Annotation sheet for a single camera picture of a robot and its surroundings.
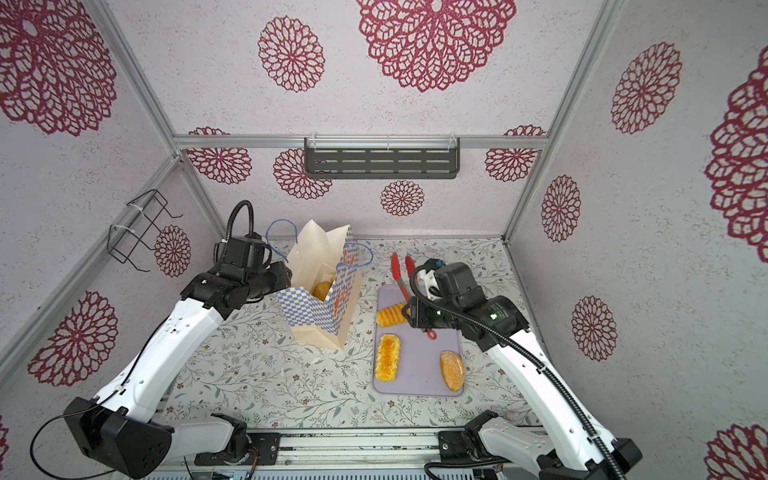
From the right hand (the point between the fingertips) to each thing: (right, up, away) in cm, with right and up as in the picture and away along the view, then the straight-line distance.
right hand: (408, 305), depth 69 cm
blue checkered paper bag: (-28, +12, +29) cm, 42 cm away
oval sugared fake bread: (+13, -20, +13) cm, 27 cm away
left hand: (-32, +5, +10) cm, 34 cm away
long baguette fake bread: (-27, +1, +31) cm, 41 cm away
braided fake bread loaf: (-3, -7, +26) cm, 27 cm away
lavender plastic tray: (+5, -17, +21) cm, 27 cm away
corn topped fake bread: (-4, -17, +17) cm, 25 cm away
